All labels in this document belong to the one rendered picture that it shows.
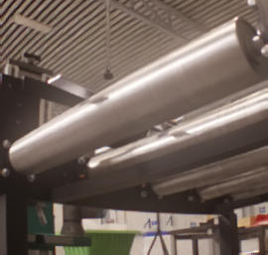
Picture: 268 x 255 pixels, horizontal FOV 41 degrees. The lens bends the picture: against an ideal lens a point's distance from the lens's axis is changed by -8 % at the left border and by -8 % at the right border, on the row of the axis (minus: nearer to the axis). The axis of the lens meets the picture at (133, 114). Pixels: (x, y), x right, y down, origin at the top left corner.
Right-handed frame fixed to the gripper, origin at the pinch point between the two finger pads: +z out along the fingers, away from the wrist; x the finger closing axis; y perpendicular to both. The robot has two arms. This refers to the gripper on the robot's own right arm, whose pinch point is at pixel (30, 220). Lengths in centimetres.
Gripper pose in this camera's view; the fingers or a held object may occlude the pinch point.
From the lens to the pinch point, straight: 158.2
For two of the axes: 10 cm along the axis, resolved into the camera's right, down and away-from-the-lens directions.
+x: -6.8, -1.2, -7.2
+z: 4.1, 7.5, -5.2
